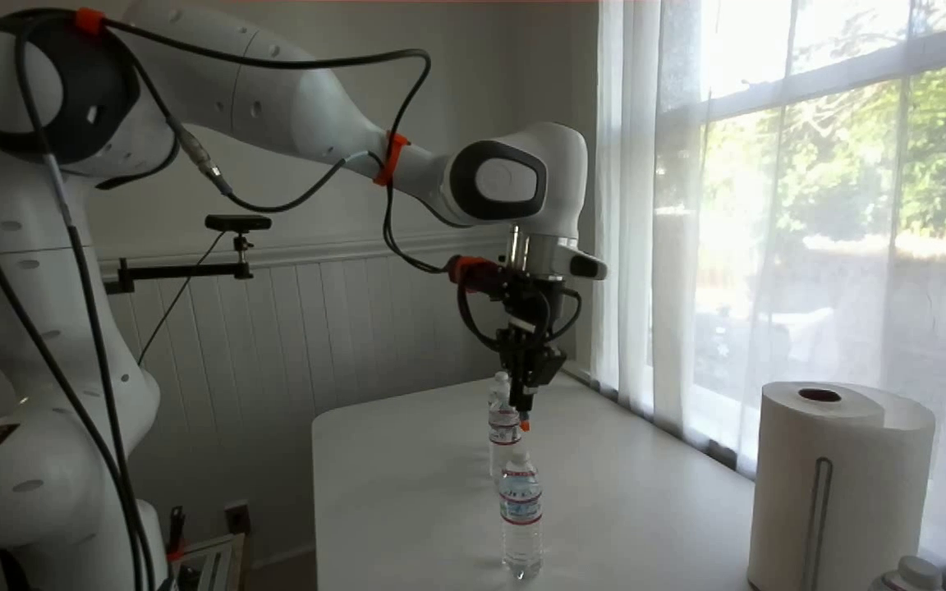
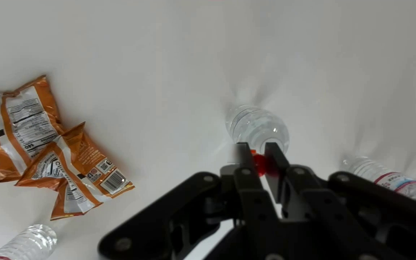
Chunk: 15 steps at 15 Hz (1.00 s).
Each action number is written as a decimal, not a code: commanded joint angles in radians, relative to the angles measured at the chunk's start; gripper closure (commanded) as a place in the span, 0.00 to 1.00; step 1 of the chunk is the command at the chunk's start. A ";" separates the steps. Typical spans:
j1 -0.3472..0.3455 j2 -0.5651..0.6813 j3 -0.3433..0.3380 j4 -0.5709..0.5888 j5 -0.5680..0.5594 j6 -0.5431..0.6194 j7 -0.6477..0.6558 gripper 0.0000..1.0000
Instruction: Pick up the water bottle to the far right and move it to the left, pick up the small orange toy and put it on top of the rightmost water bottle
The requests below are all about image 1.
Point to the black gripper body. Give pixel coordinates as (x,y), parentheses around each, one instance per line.
(532,324)

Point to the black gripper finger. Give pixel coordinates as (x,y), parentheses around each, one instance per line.
(516,382)
(541,380)

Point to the clear plastic water bottle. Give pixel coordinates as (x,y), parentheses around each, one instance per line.
(521,520)
(497,388)
(503,438)

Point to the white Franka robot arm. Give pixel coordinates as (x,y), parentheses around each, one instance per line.
(278,104)

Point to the white framed window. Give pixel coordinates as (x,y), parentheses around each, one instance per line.
(821,218)

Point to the metal paper towel holder rod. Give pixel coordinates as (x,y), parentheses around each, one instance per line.
(819,527)

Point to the white paper towel roll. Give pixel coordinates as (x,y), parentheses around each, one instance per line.
(854,495)

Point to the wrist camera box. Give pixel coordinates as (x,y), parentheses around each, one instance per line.
(586,267)

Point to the black camera on boom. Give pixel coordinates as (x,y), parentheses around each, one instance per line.
(238,223)

